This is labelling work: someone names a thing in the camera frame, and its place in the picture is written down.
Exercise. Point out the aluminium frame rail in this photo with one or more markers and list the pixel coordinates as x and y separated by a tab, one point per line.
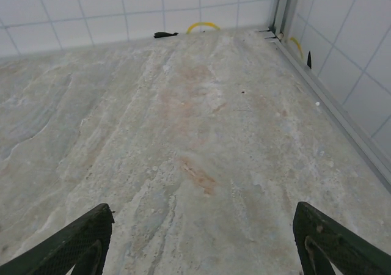
333	104

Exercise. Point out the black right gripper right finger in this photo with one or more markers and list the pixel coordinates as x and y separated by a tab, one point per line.
330	247

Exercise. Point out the aluminium frame post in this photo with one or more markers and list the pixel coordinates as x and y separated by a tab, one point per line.
284	7

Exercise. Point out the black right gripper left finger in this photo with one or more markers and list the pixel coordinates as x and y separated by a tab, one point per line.
73	244

